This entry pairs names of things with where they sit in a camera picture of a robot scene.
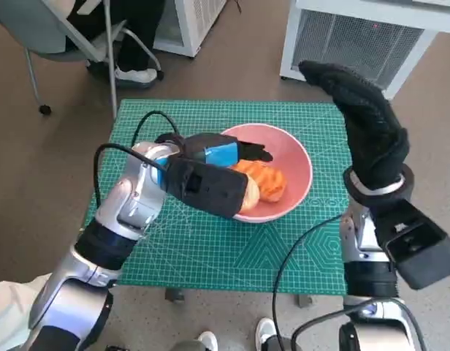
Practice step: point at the large white grilled cabinet unit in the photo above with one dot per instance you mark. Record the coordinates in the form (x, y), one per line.
(356, 40)

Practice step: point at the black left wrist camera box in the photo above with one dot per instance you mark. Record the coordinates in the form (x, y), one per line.
(203, 186)

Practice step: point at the pink bowl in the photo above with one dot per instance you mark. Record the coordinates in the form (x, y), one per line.
(294, 172)

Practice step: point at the metal table foot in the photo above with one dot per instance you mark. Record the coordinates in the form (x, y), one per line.
(304, 300)
(174, 294)

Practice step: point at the bare black left hand blue tape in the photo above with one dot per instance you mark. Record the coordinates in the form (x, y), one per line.
(217, 151)

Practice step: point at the seated person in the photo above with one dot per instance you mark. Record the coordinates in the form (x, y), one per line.
(137, 36)

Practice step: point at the small white grilled cabinet unit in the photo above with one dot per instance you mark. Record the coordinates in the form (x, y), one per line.
(206, 18)

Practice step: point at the person in grey trousers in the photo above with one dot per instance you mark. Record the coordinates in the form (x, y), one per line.
(206, 342)

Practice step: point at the green cutting mat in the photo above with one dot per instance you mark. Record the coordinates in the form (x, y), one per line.
(195, 256)

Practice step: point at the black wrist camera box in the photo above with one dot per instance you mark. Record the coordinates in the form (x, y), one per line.
(418, 252)
(203, 186)

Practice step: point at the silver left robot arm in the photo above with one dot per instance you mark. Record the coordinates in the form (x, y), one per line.
(137, 197)

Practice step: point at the grey office chair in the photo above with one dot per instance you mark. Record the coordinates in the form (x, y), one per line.
(24, 25)

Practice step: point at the long striped toy bread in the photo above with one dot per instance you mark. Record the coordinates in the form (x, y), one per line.
(269, 179)

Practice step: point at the black knitted gloved right hand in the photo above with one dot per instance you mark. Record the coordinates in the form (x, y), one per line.
(374, 139)

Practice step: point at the round scored toy bread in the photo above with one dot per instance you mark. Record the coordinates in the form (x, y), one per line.
(251, 194)

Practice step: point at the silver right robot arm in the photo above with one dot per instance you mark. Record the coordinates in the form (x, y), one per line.
(367, 270)

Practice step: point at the person in light cloth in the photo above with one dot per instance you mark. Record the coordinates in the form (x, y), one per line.
(9, 314)

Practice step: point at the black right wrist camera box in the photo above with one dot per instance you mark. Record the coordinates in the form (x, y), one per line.
(418, 252)

